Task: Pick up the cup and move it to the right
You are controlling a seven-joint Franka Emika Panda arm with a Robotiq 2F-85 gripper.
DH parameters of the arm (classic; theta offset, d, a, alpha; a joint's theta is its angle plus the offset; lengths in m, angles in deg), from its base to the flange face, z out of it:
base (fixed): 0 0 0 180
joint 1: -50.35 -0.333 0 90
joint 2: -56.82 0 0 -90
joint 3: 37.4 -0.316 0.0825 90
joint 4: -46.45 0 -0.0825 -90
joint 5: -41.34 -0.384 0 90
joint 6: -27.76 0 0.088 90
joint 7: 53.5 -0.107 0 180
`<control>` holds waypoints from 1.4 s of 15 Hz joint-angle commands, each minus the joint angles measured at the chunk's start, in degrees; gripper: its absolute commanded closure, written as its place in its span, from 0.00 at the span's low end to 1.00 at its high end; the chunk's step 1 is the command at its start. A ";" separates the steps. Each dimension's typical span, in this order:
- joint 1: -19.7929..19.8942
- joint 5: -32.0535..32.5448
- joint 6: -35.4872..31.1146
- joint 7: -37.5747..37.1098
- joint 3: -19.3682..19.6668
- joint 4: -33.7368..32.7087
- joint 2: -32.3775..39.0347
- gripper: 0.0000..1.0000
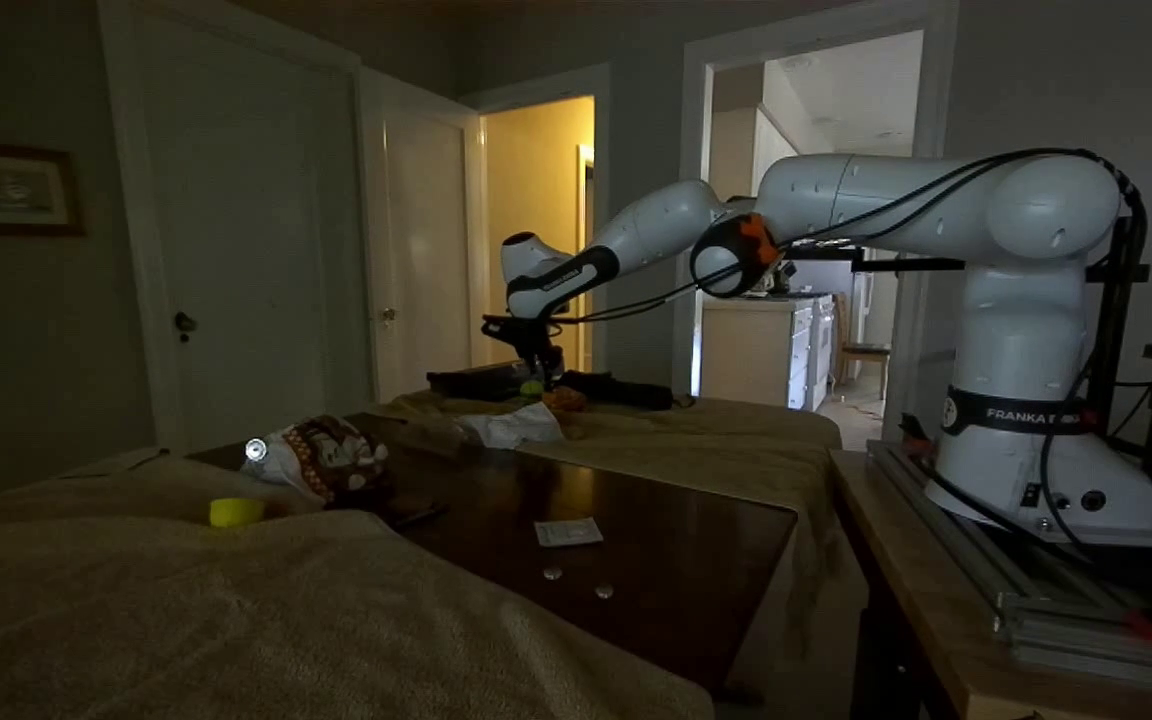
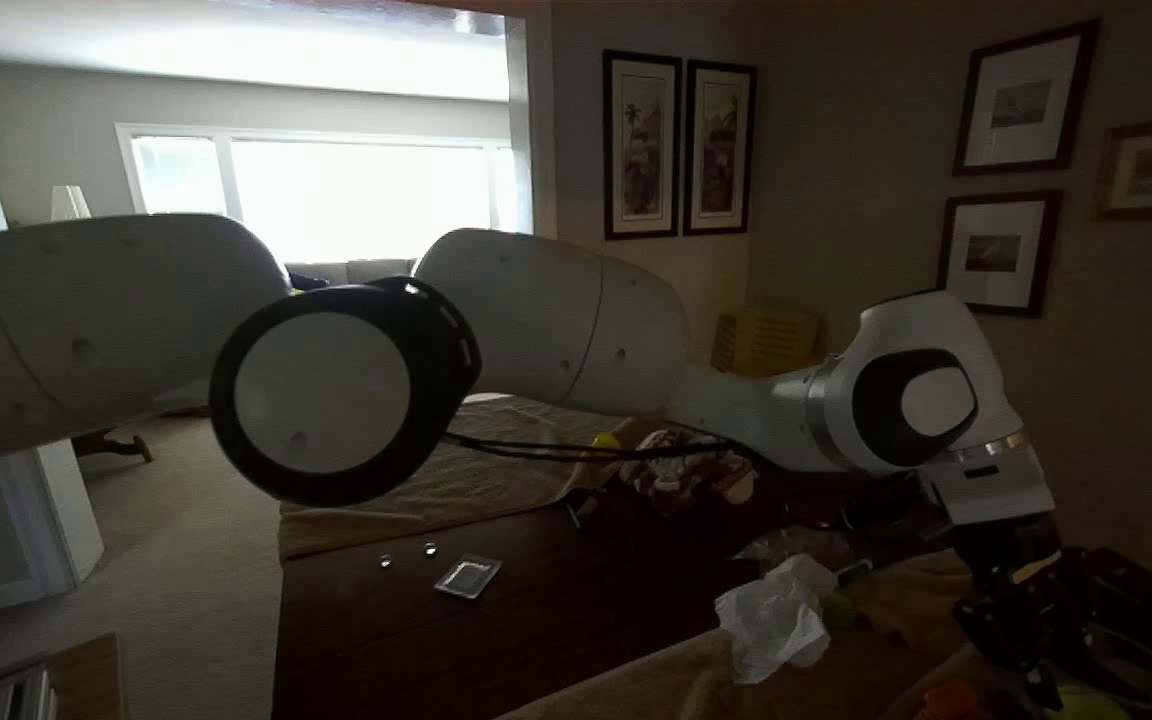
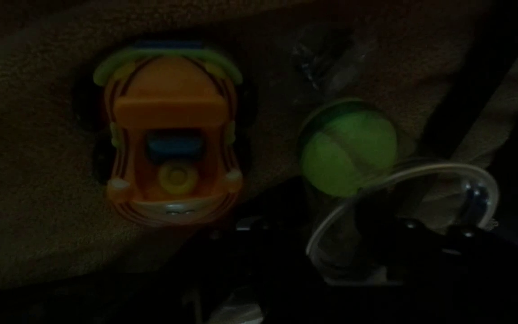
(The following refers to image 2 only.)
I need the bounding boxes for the tall framed picture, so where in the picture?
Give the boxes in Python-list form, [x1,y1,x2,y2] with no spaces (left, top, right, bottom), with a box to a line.
[601,47,685,244]
[681,54,761,239]

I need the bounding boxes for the yellow-green tennis ball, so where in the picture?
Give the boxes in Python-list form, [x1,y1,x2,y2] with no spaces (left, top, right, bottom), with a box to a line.
[1057,678,1128,720]

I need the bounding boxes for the orange toy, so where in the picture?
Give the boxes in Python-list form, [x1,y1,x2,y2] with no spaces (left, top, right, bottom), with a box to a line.
[917,678,995,720]

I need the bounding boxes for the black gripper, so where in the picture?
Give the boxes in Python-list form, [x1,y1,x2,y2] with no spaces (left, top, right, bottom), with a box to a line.
[953,512,1079,710]

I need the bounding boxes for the yellow capped bottle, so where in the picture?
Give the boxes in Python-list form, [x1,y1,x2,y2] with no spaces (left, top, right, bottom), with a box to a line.
[556,422,630,512]

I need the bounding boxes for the bright window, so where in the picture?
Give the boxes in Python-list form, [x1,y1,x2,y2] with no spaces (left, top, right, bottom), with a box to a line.
[114,119,535,272]

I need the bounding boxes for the dark small bench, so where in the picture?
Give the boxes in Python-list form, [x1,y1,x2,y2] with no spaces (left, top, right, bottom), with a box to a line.
[71,422,157,466]

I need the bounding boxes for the small matted framed picture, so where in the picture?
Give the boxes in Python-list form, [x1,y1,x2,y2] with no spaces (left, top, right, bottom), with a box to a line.
[934,188,1064,323]

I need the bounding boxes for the white card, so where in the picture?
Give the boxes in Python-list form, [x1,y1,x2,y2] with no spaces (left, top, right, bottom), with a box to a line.
[433,552,508,603]

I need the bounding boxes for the printed chip bag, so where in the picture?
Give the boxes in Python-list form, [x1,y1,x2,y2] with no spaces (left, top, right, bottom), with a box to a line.
[613,422,761,512]

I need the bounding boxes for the white crumpled tissue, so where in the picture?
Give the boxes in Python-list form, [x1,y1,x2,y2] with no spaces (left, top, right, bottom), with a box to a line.
[712,552,845,687]

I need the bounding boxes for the white cabinet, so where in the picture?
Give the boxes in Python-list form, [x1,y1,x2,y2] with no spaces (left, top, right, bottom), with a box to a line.
[0,435,108,625]

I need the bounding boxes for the large matted framed picture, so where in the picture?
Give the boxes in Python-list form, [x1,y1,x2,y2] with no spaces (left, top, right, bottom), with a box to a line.
[953,14,1106,181]

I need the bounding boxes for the clear plastic bag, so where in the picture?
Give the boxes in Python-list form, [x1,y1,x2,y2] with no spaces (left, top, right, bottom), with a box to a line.
[734,522,861,573]

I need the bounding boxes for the yellow box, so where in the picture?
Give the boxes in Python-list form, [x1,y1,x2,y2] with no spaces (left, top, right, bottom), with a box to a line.
[712,307,829,378]

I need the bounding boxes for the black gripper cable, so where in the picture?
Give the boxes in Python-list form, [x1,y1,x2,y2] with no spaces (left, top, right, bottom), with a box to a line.
[440,428,755,466]

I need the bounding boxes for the clear plastic cup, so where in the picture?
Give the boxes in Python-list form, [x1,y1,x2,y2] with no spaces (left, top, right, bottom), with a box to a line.
[1036,614,1152,720]

